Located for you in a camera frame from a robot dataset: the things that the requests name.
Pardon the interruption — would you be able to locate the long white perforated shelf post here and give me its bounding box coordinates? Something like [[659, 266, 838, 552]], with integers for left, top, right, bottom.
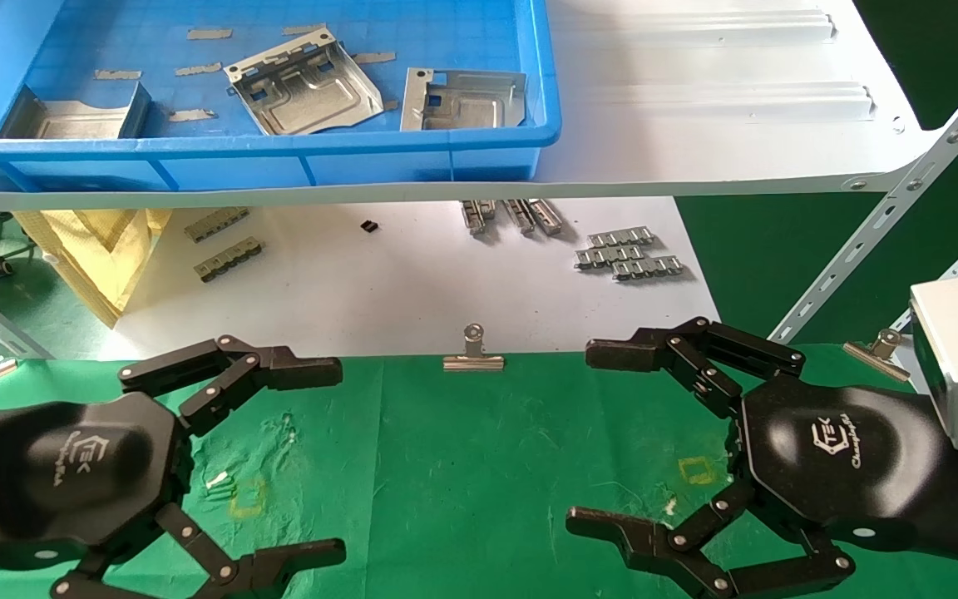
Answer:
[[766, 48, 958, 346]]

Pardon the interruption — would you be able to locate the green cloth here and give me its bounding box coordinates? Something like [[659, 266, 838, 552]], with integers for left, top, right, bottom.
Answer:
[[0, 344, 958, 599]]

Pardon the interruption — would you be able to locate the yellow padded bag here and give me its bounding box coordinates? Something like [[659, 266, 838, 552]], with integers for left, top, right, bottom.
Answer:
[[13, 208, 173, 328]]

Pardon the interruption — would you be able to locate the metal plate with square hole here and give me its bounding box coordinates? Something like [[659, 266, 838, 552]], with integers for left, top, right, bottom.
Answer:
[[400, 67, 528, 132]]

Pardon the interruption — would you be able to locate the large stamped metal plate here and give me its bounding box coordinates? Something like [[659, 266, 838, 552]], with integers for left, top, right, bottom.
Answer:
[[224, 27, 385, 136]]

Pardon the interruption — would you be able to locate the white metal shelf board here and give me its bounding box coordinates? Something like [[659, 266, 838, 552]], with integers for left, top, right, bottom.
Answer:
[[0, 0, 946, 211]]

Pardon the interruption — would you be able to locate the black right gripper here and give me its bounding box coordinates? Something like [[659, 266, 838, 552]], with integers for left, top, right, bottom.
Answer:
[[565, 316, 958, 599]]

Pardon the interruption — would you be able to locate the bent metal channel part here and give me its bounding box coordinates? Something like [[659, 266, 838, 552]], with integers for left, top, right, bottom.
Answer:
[[0, 81, 152, 140]]

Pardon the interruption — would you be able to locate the silver metal bracket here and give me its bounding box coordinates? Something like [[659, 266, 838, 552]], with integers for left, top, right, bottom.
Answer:
[[461, 200, 497, 237], [527, 199, 565, 236], [502, 200, 536, 236]]

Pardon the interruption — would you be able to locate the silver toothed connector strip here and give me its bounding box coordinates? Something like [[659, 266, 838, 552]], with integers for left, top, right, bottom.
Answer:
[[587, 226, 657, 249], [575, 244, 646, 270], [610, 255, 686, 282]]

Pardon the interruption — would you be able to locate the blue plastic bin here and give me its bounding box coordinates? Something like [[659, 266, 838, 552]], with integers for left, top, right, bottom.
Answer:
[[0, 0, 564, 193]]

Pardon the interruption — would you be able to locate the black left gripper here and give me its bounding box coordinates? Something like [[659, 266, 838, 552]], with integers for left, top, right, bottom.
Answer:
[[0, 335, 348, 599]]

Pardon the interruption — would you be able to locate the grey perforated shelf post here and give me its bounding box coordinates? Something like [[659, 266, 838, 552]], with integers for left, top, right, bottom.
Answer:
[[0, 283, 53, 361]]

